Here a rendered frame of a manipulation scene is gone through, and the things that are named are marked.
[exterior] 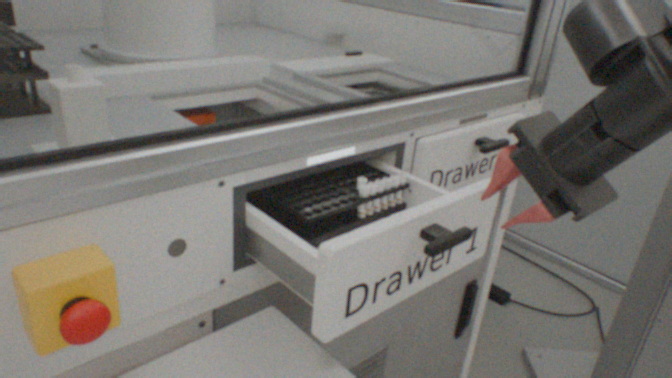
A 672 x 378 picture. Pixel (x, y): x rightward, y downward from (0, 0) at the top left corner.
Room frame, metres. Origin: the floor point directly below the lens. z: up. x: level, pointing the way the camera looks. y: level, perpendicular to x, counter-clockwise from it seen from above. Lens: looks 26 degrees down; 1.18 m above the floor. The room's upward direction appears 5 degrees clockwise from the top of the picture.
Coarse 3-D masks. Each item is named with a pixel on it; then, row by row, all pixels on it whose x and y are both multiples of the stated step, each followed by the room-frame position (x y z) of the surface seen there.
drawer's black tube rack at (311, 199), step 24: (336, 168) 0.66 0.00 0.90; (360, 168) 0.67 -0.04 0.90; (264, 192) 0.57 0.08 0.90; (288, 192) 0.58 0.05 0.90; (312, 192) 0.58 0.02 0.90; (336, 192) 0.59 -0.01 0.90; (288, 216) 0.58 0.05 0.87; (336, 216) 0.58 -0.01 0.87; (384, 216) 0.60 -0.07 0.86; (312, 240) 0.52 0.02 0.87
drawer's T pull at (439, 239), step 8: (432, 224) 0.51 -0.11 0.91; (424, 232) 0.49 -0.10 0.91; (432, 232) 0.49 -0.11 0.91; (440, 232) 0.49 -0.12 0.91; (448, 232) 0.49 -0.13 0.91; (456, 232) 0.49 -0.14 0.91; (464, 232) 0.49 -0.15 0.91; (472, 232) 0.50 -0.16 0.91; (424, 240) 0.49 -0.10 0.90; (432, 240) 0.48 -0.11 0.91; (440, 240) 0.47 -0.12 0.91; (448, 240) 0.47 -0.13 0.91; (456, 240) 0.48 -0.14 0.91; (464, 240) 0.49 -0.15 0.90; (424, 248) 0.46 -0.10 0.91; (432, 248) 0.45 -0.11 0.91; (440, 248) 0.46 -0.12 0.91; (448, 248) 0.47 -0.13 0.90; (432, 256) 0.45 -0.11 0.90
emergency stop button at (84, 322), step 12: (96, 300) 0.35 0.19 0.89; (72, 312) 0.33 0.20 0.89; (84, 312) 0.34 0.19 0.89; (96, 312) 0.34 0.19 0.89; (108, 312) 0.35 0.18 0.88; (60, 324) 0.33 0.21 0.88; (72, 324) 0.33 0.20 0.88; (84, 324) 0.33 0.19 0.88; (96, 324) 0.34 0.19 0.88; (108, 324) 0.35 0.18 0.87; (72, 336) 0.33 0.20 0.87; (84, 336) 0.33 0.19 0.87; (96, 336) 0.34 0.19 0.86
